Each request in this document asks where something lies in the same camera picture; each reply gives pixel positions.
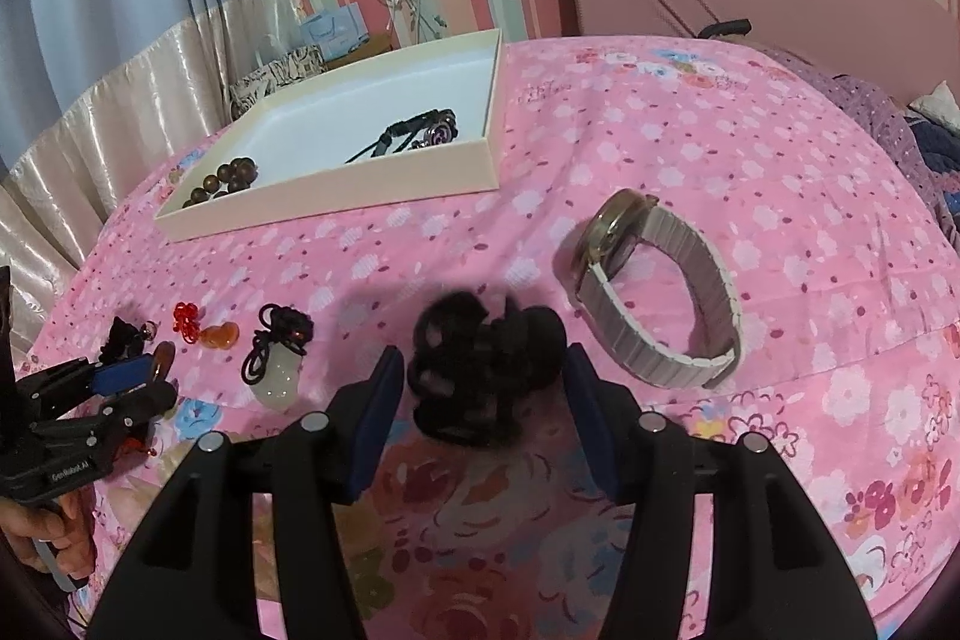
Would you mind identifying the brown wooden bead bracelet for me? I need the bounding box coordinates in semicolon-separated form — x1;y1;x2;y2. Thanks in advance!
182;157;259;209

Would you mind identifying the blue and cream satin curtain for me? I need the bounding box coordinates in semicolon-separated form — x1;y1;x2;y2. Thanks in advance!
0;0;302;341

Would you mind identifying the pale jade pendant black cord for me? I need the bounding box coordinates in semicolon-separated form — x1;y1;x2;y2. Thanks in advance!
241;302;313;410

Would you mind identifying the pink floral bedsheet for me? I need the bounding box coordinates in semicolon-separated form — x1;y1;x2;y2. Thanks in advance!
15;34;960;640

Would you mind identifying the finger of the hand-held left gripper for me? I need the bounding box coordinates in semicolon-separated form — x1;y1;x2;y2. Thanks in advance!
34;380;179;455
16;355;164;402

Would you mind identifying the purple dotted quilt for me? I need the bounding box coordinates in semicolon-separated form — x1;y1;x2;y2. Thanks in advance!
750;40;960;240

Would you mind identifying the white pillow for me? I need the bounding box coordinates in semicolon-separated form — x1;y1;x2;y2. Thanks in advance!
909;81;960;133

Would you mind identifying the black hair claw clip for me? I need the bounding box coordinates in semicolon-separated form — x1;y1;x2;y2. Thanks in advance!
405;291;569;447

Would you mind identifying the person's left hand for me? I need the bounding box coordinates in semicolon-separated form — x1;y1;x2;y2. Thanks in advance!
0;491;100;594

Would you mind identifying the orange gourd pendant red knot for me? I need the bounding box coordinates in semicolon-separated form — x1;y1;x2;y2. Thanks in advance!
172;301;241;351

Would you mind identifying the brown pendant black tassel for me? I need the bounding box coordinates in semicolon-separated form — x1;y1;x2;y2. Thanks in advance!
97;316;178;386

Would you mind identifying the black cord necklace purple pendant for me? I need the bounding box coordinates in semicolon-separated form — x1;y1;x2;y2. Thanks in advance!
345;111;461;165

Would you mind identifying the light blue gift bag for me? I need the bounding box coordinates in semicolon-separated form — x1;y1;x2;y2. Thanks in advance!
300;4;371;61

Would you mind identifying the floral patterned paper bag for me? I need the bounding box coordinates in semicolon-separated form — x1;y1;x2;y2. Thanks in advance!
229;44;326;121

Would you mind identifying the wristwatch with white band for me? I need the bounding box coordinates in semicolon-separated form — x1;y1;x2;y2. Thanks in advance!
574;188;743;392

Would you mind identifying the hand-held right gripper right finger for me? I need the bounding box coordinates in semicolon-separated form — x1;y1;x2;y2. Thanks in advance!
562;342;878;640

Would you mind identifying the wooden nightstand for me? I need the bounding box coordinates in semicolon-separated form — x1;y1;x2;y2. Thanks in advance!
326;31;395;65

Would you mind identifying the white shallow box tray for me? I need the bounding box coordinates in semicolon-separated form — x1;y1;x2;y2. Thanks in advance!
154;28;502;244

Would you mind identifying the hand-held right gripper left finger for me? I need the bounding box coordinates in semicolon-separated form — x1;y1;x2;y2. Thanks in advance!
86;344;410;640

